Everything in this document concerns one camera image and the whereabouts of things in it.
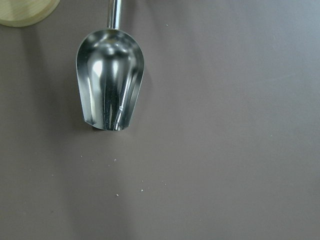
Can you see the metal scoop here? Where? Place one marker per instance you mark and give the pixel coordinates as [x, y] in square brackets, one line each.
[109, 68]

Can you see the wooden mug tree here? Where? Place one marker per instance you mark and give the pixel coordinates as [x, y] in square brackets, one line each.
[23, 13]

